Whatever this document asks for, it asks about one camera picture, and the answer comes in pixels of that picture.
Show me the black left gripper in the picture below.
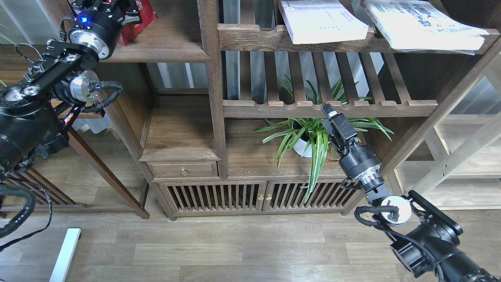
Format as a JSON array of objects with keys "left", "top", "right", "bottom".
[{"left": 61, "top": 0, "right": 142, "bottom": 59}]

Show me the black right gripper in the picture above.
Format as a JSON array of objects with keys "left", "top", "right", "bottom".
[{"left": 321, "top": 103, "right": 382, "bottom": 187}]

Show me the red cover book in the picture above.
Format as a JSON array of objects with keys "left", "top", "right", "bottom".
[{"left": 117, "top": 0, "right": 159, "bottom": 47}]

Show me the white book Chinese title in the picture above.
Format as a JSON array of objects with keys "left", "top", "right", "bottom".
[{"left": 361, "top": 0, "right": 489, "bottom": 51}]

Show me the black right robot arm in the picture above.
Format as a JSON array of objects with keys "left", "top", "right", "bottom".
[{"left": 322, "top": 103, "right": 498, "bottom": 282}]

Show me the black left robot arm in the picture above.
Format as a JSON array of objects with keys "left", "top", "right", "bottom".
[{"left": 0, "top": 0, "right": 142, "bottom": 237}]

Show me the green spider plant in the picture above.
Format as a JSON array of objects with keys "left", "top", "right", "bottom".
[{"left": 249, "top": 79, "right": 394, "bottom": 203}]

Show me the white plant pot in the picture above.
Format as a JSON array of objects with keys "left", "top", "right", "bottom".
[{"left": 293, "top": 130, "right": 312, "bottom": 158}]

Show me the pale purple white book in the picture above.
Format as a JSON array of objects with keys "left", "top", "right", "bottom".
[{"left": 278, "top": 0, "right": 369, "bottom": 45}]

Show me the dark wooden bookshelf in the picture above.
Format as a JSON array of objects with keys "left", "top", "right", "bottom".
[{"left": 41, "top": 0, "right": 501, "bottom": 222}]

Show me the white metal bar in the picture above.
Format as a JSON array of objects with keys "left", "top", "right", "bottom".
[{"left": 49, "top": 228, "right": 82, "bottom": 282}]

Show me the light wooden shelf frame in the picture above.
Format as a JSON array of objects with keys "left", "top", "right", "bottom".
[{"left": 387, "top": 53, "right": 501, "bottom": 210}]

